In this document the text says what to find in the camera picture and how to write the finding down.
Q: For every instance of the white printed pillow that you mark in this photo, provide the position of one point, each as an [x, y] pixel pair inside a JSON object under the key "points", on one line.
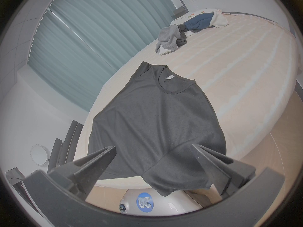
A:
{"points": [[180, 21]]}

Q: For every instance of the blue-green curtain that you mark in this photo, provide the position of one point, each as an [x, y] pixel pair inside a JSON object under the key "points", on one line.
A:
{"points": [[113, 20], [71, 67]]}

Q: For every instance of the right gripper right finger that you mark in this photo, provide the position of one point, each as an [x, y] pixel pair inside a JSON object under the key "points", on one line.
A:
{"points": [[214, 171]]}

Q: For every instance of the grey bedside table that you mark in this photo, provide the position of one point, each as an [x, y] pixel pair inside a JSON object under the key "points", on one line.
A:
{"points": [[180, 10]]}

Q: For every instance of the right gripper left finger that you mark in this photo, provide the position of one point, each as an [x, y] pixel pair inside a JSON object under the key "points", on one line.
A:
{"points": [[98, 171]]}

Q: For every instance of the pile of clothes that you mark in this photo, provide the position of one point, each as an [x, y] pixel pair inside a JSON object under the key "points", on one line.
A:
{"points": [[168, 36]]}

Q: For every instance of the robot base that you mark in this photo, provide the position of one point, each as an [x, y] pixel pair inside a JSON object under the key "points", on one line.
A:
{"points": [[132, 202]]}

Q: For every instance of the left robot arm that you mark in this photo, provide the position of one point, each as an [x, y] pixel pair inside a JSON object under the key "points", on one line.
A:
{"points": [[14, 174]]}

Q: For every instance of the bed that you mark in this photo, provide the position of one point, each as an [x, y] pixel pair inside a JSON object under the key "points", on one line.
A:
{"points": [[236, 79]]}

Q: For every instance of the black chest of drawers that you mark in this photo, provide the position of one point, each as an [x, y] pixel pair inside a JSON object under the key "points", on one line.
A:
{"points": [[73, 136]]}

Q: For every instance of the black T-shirt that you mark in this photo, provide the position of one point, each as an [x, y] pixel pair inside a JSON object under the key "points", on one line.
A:
{"points": [[153, 126]]}

